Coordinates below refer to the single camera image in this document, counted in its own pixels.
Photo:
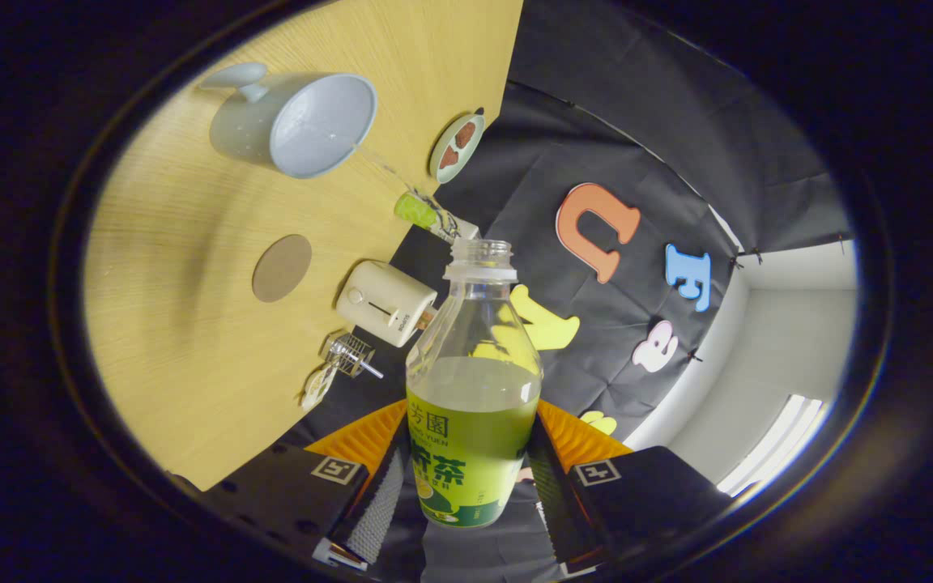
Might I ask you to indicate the brown toast slice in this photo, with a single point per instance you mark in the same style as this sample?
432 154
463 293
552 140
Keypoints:
424 318

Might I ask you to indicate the ceiling light panel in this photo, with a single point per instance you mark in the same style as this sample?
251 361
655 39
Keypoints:
774 445

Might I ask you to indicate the wooden table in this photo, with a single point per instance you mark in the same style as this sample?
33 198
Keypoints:
175 340

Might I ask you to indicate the brown food piece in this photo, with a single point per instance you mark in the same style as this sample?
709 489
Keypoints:
448 156
465 134

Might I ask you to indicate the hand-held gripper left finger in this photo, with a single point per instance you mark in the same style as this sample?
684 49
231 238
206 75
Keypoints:
377 506

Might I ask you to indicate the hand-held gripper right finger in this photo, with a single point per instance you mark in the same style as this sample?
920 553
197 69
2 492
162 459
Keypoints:
551 494

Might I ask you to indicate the round brown coaster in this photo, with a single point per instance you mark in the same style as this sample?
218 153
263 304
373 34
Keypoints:
282 269

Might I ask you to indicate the metal mesh holder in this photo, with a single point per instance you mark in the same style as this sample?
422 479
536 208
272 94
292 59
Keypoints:
349 355

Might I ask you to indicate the black backdrop cloth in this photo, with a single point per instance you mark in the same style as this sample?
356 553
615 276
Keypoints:
636 121

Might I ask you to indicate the slim white green bottle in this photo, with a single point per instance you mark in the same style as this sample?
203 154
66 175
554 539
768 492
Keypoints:
418 210

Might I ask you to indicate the white toaster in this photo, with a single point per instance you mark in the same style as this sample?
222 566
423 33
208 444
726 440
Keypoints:
381 300

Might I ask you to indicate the pale straw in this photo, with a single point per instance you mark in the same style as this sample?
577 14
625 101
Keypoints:
371 372

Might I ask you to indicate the green label juice bottle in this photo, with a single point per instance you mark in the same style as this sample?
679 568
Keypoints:
470 453

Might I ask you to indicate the pale green plate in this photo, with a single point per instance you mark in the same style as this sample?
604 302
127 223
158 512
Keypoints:
439 175

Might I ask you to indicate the white cup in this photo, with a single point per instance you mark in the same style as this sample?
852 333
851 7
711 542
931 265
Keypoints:
240 134

